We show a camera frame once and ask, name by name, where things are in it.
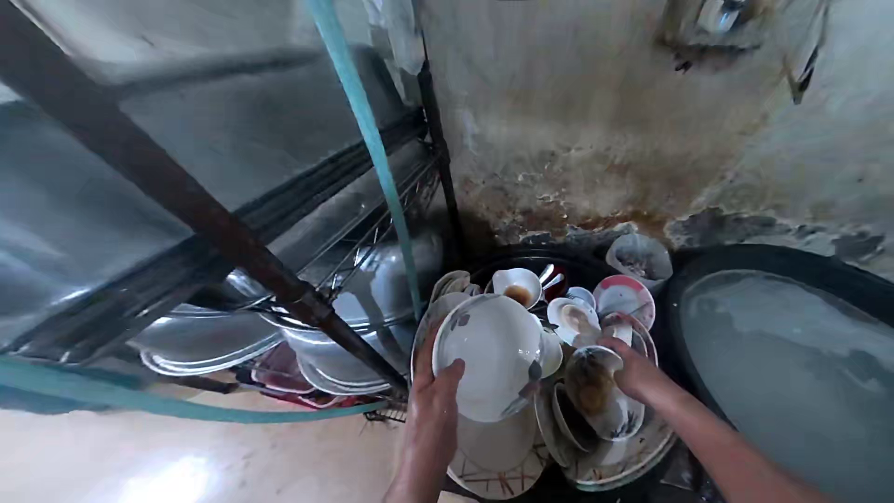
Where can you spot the person's right hand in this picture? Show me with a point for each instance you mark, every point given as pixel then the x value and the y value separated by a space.
pixel 637 371

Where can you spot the person's left hand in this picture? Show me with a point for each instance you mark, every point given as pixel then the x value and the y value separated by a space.
pixel 434 402

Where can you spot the person's left thumb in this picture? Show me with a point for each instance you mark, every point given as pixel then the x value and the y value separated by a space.
pixel 450 376

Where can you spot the person's right fingers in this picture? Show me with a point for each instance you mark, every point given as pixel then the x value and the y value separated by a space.
pixel 613 345

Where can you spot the person's left fingers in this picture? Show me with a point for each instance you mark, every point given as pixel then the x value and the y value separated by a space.
pixel 422 363

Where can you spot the round white plate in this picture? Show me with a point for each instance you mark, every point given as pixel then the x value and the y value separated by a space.
pixel 489 353

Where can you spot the oval white brown-stained bowl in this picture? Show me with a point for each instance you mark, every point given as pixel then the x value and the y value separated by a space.
pixel 592 391

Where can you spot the person's left forearm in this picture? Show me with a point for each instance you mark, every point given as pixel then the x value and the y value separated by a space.
pixel 426 468

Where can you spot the person's right forearm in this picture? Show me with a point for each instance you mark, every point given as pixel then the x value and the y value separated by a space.
pixel 730 450

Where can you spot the metal spoon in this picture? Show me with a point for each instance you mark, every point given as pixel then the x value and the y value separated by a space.
pixel 553 281
pixel 547 272

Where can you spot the translucent white plastic container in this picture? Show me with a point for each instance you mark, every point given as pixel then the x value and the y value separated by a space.
pixel 639 260

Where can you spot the large round aluminium pot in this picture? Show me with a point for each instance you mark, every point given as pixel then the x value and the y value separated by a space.
pixel 391 276

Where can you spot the aluminium pot with rim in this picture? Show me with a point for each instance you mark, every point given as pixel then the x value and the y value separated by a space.
pixel 325 348

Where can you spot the pile of dirty dishes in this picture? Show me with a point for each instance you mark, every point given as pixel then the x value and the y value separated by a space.
pixel 618 457

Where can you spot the red plastic basket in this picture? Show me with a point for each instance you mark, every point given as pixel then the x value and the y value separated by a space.
pixel 279 370

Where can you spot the large black water tub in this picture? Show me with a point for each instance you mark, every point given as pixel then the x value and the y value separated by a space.
pixel 789 349

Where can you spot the wide aluminium basin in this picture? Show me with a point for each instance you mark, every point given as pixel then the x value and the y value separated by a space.
pixel 202 342

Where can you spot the dark rusty metal rack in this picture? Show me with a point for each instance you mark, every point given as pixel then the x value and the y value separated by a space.
pixel 202 209

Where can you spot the large grey metal sheet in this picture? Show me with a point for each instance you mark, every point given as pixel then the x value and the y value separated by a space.
pixel 230 133

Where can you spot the white plastic bag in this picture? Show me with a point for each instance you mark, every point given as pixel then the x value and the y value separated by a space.
pixel 403 35

